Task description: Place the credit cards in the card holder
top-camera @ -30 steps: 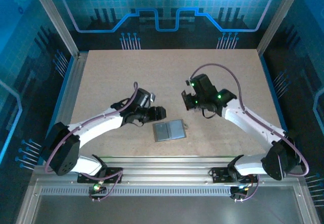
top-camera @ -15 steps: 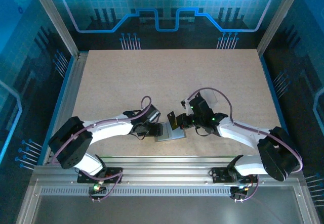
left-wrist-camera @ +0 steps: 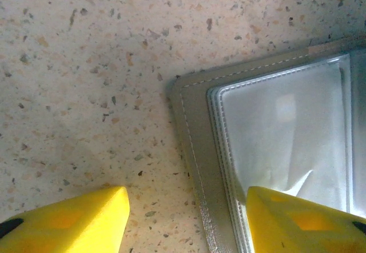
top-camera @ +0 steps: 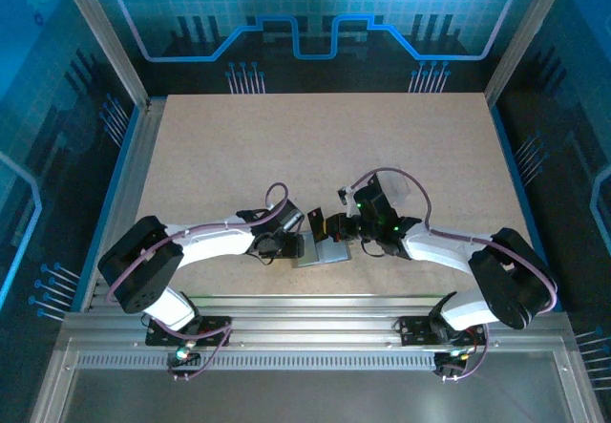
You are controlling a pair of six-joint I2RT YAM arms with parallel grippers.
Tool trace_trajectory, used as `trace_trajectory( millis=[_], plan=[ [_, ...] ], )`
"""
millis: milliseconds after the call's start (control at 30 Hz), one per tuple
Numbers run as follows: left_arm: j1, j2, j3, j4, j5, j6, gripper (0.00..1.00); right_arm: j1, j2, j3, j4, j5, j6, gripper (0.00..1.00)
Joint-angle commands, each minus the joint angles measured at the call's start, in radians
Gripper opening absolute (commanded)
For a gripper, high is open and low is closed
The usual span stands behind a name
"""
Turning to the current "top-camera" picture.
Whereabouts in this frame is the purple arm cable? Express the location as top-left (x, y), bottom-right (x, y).
top-left (104, 181), bottom-right (290, 382)
top-left (350, 168), bottom-right (558, 385)

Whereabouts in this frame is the slotted grey cable duct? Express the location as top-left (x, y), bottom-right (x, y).
top-left (75, 353), bottom-right (438, 371)

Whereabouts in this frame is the grey card holder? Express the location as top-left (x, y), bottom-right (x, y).
top-left (292, 231), bottom-right (354, 270)

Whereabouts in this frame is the blue table edge strip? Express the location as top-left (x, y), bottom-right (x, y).
top-left (491, 102), bottom-right (564, 312)

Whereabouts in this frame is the dark credit card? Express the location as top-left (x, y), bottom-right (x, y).
top-left (307, 206), bottom-right (329, 243)

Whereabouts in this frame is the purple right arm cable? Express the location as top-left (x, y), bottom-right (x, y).
top-left (350, 168), bottom-right (558, 385)

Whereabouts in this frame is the wide aluminium frame beam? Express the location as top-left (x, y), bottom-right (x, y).
top-left (61, 293), bottom-right (574, 348)

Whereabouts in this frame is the aluminium frame post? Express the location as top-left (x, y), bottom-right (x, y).
top-left (484, 0), bottom-right (577, 107)
top-left (52, 0), bottom-right (152, 109)

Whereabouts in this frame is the small LED circuit board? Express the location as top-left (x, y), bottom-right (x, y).
top-left (433, 349), bottom-right (472, 379)
top-left (166, 341), bottom-right (201, 368)

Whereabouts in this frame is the narrow aluminium table rail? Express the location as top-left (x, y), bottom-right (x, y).
top-left (78, 99), bottom-right (168, 312)

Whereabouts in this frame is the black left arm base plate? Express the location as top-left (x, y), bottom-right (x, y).
top-left (145, 315), bottom-right (234, 348)

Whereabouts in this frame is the grey metal panel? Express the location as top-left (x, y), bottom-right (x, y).
top-left (28, 336), bottom-right (605, 423)

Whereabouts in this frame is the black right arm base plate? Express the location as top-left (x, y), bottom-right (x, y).
top-left (397, 315), bottom-right (488, 348)

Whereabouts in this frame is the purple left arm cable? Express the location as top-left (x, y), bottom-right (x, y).
top-left (104, 181), bottom-right (290, 382)

